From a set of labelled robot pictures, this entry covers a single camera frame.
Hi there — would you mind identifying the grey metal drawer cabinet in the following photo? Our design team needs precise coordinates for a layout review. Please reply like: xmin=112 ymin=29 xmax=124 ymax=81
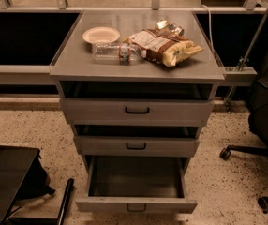
xmin=49 ymin=9 xmax=227 ymax=223

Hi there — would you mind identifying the grey top drawer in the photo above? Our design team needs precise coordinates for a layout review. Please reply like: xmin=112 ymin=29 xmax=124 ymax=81
xmin=60 ymin=81 xmax=213 ymax=127

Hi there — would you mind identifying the grey drawer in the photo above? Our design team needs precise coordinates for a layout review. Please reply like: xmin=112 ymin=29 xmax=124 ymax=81
xmin=60 ymin=81 xmax=213 ymax=127
xmin=74 ymin=125 xmax=200 ymax=158
xmin=76 ymin=156 xmax=197 ymax=214

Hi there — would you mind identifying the grey middle drawer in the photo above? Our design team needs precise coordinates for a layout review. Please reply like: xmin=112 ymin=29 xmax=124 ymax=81
xmin=74 ymin=125 xmax=200 ymax=158

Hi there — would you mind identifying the grey bottom drawer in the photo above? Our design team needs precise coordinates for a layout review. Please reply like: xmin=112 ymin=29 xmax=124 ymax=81
xmin=76 ymin=156 xmax=197 ymax=214

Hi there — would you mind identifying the clear plastic water bottle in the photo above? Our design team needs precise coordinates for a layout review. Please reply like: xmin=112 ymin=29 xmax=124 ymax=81
xmin=92 ymin=43 xmax=146 ymax=64

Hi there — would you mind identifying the yellow brown chip bag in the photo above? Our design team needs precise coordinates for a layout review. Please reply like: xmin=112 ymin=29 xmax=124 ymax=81
xmin=125 ymin=20 xmax=203 ymax=68

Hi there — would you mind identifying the white paper bowl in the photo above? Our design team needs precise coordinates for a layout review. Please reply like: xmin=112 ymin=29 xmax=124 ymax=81
xmin=82 ymin=27 xmax=120 ymax=44

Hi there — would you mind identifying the white cable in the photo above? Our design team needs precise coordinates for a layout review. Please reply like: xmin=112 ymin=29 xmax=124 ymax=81
xmin=200 ymin=4 xmax=216 ymax=54

